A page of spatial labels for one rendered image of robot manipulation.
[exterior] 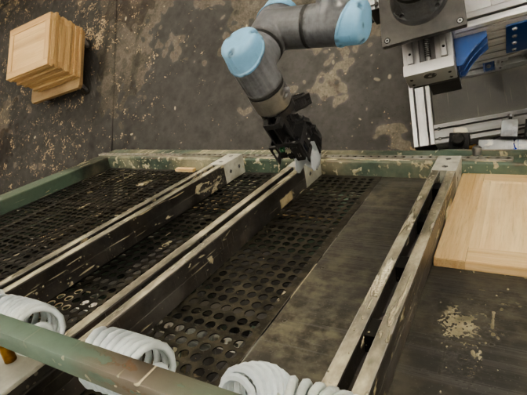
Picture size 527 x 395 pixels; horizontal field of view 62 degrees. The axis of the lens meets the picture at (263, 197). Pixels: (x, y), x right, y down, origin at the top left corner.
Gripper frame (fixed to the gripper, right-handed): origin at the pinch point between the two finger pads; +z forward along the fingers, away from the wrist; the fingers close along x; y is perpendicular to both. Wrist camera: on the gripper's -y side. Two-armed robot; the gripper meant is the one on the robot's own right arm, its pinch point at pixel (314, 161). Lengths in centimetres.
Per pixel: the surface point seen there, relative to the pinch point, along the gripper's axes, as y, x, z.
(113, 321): 46, -22, -19
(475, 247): 15.5, 30.8, 15.3
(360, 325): 41.8, 16.9, -9.8
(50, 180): -20, -117, 7
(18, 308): 51, -17, -37
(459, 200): -4.5, 27.3, 26.6
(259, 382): 57, 19, -38
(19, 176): -119, -329, 86
